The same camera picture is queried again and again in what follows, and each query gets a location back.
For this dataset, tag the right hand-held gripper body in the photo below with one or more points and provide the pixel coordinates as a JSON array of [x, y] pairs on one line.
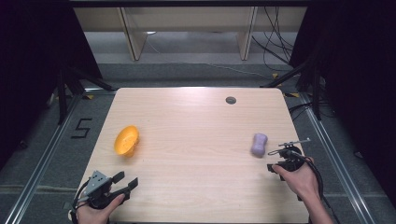
[[291, 160]]

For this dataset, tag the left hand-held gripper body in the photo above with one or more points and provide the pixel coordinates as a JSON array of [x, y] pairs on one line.
[[99, 188]]

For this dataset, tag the purple bone-shaped toy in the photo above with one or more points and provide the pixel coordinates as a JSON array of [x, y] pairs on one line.
[[259, 145]]

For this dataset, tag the orange plastic bowl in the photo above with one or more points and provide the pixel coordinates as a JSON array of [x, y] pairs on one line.
[[126, 140]]

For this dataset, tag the person's right hand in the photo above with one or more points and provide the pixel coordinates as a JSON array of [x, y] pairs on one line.
[[299, 182]]

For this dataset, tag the person's left hand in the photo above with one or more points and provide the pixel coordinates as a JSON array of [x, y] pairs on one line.
[[96, 214]]

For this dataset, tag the yellow tape piece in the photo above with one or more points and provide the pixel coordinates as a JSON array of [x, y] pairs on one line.
[[89, 97], [292, 95], [275, 75]]

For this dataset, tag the grey round table grommet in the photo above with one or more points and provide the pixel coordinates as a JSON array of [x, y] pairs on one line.
[[230, 100]]

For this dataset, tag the black metal tripod stand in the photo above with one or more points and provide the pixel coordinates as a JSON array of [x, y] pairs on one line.
[[63, 93], [314, 90]]

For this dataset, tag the dark curtain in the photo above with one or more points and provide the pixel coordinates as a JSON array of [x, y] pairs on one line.
[[358, 77], [34, 62]]

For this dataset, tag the aluminium floor rail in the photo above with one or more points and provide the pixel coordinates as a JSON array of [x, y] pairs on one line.
[[43, 160], [337, 161]]

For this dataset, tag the pale wooden furniture frame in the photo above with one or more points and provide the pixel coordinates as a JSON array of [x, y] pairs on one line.
[[134, 34]]

